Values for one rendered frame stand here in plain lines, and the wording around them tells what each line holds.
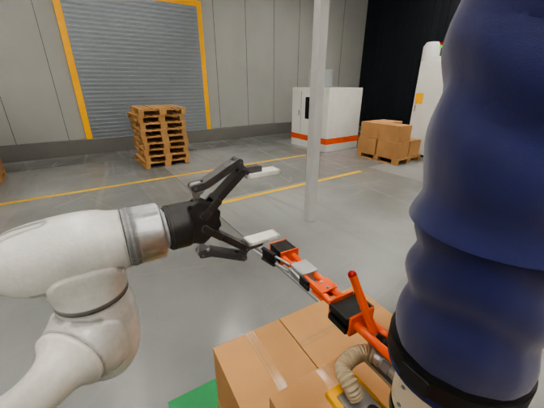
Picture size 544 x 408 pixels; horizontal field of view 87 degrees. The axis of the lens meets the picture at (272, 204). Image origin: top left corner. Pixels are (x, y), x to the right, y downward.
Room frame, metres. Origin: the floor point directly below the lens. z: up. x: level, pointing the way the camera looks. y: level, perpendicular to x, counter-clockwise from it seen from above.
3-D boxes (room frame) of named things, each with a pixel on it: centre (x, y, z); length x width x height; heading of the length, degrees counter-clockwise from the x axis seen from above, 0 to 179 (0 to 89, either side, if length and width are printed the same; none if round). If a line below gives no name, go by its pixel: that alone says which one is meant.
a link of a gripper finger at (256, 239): (0.50, 0.02, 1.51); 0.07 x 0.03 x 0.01; 121
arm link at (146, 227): (0.40, 0.20, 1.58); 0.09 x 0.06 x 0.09; 31
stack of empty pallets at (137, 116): (7.12, 2.78, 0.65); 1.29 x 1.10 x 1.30; 33
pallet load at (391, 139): (7.40, -3.02, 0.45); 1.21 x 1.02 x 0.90; 33
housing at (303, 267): (0.78, -0.11, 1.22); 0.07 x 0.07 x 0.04; 30
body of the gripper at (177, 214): (0.44, 0.13, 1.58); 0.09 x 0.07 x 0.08; 121
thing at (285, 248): (0.90, -0.04, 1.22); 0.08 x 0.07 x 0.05; 30
